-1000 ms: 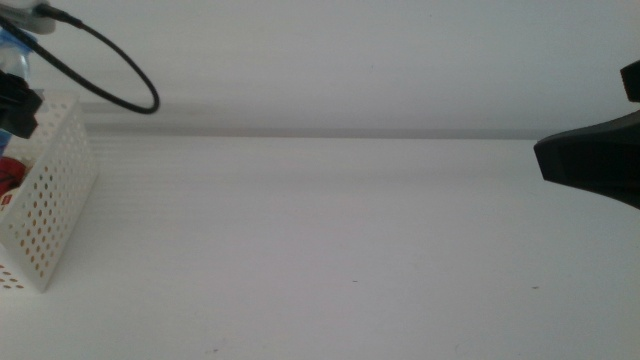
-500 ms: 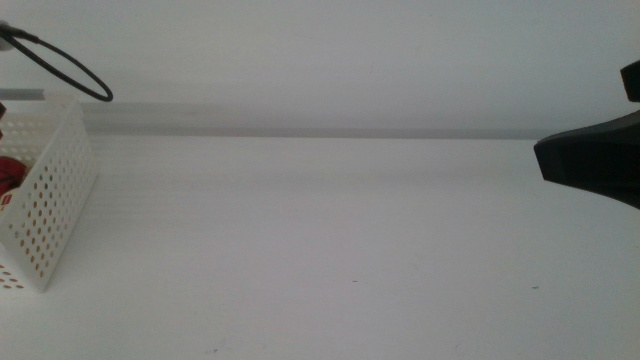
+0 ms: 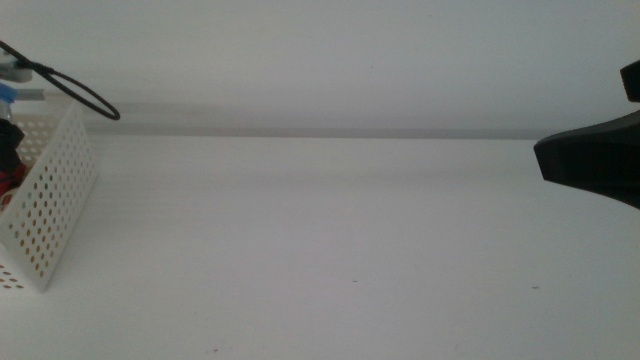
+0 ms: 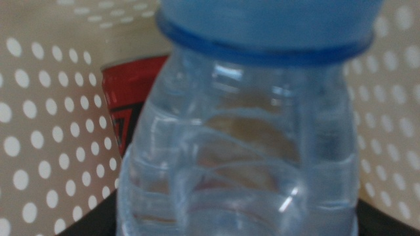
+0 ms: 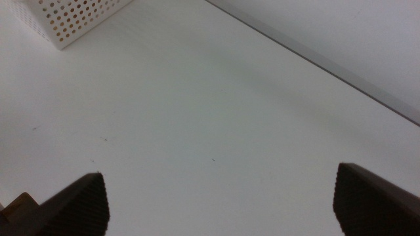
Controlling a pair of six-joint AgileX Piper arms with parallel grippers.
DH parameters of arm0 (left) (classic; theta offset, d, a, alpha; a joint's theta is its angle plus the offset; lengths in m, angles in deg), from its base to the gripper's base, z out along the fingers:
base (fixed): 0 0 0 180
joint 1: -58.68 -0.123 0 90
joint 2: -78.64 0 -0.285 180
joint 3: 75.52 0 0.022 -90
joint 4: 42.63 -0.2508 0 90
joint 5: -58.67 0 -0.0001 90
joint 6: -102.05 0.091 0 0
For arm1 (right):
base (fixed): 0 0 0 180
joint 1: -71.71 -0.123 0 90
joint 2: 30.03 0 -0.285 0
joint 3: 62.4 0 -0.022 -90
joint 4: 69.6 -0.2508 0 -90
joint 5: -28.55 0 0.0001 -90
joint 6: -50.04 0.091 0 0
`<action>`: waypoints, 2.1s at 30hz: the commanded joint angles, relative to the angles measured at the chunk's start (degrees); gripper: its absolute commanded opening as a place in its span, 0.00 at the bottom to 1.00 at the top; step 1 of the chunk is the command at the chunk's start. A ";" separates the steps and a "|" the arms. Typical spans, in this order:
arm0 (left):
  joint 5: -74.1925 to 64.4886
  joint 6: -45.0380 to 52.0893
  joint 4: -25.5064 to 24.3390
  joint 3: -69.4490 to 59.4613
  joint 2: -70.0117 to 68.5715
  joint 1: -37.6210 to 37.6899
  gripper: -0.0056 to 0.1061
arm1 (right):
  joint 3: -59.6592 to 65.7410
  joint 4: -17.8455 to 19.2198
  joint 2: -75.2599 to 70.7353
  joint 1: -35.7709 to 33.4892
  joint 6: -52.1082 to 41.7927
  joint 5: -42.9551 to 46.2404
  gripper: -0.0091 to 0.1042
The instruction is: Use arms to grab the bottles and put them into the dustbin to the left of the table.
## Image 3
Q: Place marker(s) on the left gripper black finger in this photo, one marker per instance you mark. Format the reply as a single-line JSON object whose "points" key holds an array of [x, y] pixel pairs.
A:
{"points": [[10, 145]]}

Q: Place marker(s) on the clear water bottle blue cap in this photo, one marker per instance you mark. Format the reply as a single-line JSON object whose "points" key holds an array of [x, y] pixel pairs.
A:
{"points": [[5, 94]]}

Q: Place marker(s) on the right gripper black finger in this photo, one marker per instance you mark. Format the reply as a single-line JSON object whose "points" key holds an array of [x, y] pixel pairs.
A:
{"points": [[632, 80], [595, 157]]}

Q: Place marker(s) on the white perforated plastic basket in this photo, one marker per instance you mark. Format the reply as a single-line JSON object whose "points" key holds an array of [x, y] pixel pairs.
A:
{"points": [[45, 270]]}

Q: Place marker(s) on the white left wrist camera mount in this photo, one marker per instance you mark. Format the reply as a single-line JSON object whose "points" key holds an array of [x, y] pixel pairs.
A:
{"points": [[15, 72]]}

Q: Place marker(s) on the red cola can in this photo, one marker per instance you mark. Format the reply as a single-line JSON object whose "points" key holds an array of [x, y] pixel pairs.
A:
{"points": [[12, 180]]}

